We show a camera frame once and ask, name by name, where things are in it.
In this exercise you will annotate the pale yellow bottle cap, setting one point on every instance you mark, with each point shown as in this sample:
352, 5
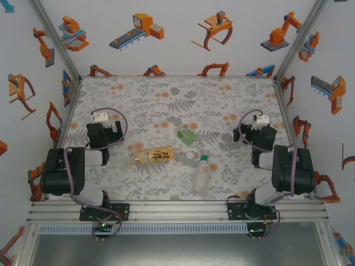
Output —
128, 164

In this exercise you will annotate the yellow label plastic bottle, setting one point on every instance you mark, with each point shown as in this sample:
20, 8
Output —
155, 155

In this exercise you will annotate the light green label bottle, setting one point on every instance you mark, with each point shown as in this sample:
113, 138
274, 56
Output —
187, 135

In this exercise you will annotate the white bottle cap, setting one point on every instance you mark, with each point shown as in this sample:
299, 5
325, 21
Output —
190, 155

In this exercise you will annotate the clear bottle dark green label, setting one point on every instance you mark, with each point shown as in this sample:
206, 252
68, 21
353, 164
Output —
201, 177

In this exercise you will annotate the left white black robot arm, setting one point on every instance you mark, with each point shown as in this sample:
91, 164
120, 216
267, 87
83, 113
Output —
55, 171

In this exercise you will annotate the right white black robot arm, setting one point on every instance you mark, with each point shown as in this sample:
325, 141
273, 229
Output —
305, 171

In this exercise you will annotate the floral patterned table cover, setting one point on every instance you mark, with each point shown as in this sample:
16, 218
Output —
166, 110

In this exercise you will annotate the small control board green LED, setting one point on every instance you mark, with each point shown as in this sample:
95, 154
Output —
103, 225
255, 230

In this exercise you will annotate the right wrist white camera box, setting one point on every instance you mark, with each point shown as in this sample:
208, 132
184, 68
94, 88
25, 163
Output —
261, 119

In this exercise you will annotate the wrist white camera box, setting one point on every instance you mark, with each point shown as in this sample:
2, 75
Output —
100, 116
261, 119

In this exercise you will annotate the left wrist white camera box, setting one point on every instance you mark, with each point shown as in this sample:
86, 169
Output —
100, 116

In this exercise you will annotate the aluminium side rail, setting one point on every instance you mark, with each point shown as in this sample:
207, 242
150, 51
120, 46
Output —
72, 97
281, 105

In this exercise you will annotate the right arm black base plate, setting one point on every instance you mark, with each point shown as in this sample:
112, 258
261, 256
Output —
235, 210

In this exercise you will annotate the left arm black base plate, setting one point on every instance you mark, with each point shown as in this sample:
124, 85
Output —
123, 212

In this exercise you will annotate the aluminium table edge rail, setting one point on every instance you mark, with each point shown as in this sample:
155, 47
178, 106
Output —
177, 76

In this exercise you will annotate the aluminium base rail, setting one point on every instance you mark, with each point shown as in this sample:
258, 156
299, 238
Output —
177, 212

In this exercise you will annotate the aluminium frame post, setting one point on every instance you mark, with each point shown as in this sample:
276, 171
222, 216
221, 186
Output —
302, 41
55, 41

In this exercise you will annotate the aluminium frame leg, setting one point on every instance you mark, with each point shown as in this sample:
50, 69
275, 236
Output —
27, 243
328, 243

